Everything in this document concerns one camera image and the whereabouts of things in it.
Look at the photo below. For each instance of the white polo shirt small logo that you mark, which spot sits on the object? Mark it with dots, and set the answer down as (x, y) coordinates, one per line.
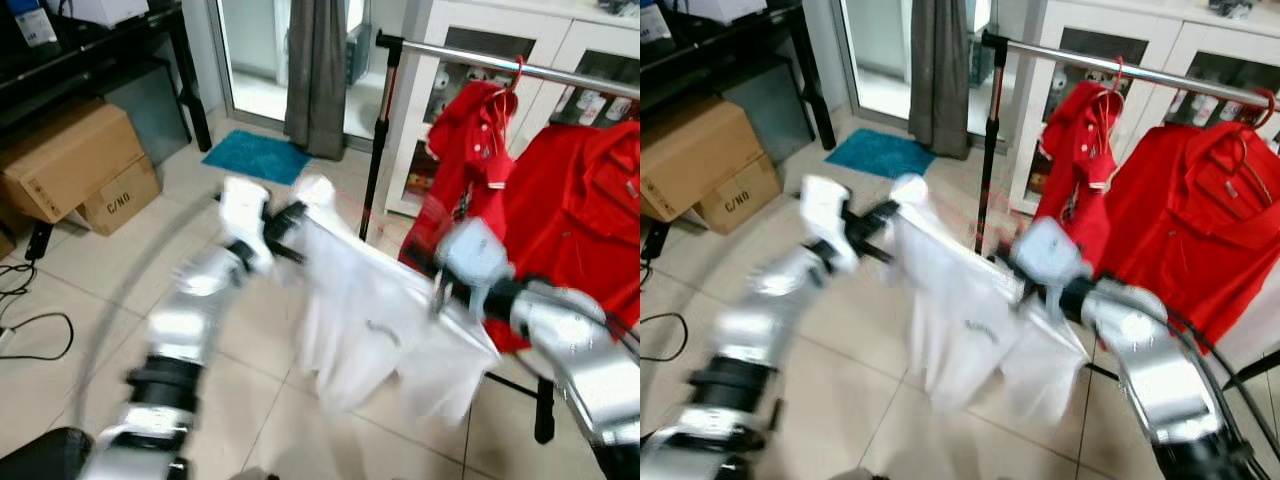
(960, 300)
(370, 300)

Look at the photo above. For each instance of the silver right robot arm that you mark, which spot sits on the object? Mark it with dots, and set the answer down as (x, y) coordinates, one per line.
(1150, 350)
(570, 340)

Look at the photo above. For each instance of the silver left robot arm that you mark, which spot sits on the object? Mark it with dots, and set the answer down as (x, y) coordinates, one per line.
(190, 300)
(770, 300)

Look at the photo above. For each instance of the teal floor mat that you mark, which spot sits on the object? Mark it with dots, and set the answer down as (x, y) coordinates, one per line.
(880, 153)
(258, 157)

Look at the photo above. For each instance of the small red polo shirt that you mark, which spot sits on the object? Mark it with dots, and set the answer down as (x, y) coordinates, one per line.
(470, 150)
(1075, 150)

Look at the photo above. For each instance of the small cardboard box printed letters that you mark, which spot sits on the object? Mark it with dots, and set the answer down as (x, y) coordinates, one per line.
(125, 205)
(740, 200)

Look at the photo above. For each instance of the grey board panel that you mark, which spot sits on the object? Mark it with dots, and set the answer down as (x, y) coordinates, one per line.
(150, 115)
(775, 110)

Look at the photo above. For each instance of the grey curtain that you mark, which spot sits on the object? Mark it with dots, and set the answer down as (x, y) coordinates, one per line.
(315, 70)
(940, 70)

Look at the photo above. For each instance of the large red polo shirt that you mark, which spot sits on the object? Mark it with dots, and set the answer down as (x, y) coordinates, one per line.
(580, 220)
(1190, 230)

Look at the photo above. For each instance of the glass sliding door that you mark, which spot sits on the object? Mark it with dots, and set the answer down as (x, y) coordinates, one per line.
(875, 50)
(250, 50)

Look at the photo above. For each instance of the large cardboard box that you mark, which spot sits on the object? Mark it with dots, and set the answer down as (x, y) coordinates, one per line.
(700, 150)
(70, 160)

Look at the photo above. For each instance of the clothes rack silver bar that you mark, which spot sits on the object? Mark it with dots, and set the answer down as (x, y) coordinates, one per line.
(450, 53)
(1060, 54)

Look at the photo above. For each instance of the black power adapter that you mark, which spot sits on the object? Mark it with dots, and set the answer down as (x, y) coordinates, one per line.
(655, 240)
(38, 242)

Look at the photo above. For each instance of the black desk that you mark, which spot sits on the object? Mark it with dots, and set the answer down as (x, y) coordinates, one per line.
(720, 45)
(90, 40)

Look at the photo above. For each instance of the white box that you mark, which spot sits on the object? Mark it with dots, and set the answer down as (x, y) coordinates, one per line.
(110, 10)
(730, 8)

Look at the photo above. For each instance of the white glass door cabinet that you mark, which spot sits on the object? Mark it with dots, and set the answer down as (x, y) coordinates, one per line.
(1180, 40)
(560, 40)

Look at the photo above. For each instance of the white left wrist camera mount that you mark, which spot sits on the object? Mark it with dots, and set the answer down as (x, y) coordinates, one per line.
(825, 215)
(243, 215)

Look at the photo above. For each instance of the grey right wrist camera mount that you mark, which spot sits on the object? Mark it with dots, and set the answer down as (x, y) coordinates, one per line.
(475, 255)
(1050, 255)

